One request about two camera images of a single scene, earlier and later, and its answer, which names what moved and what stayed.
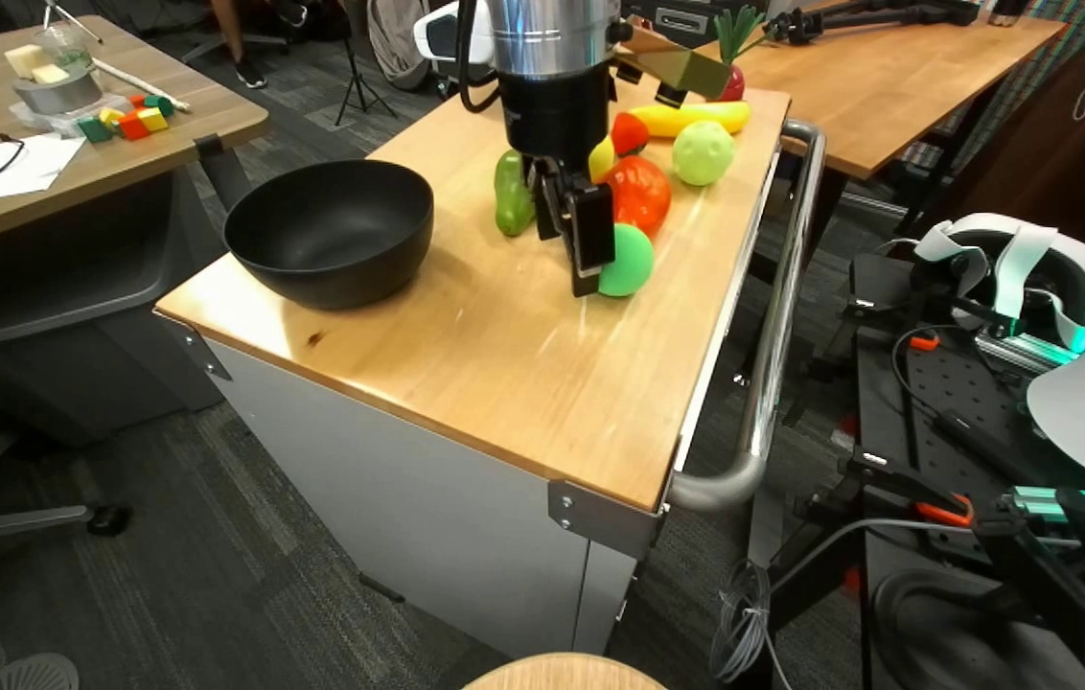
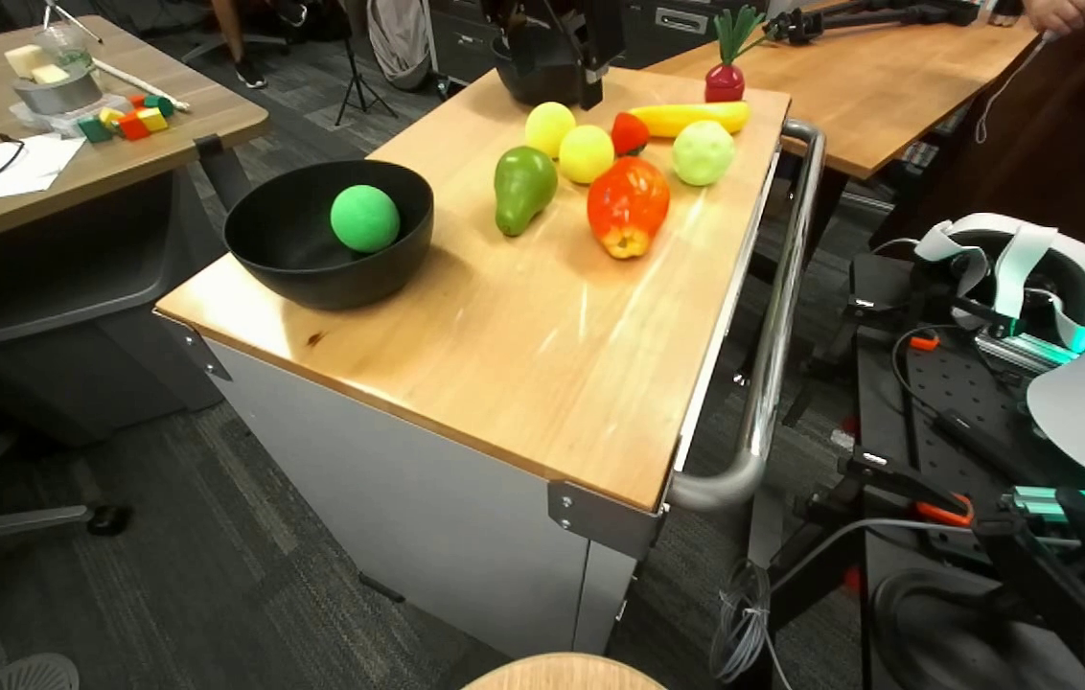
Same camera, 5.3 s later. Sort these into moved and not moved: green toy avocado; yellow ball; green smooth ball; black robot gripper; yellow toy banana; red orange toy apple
Moved: black robot gripper; green smooth ball
Not moved: yellow toy banana; red orange toy apple; yellow ball; green toy avocado
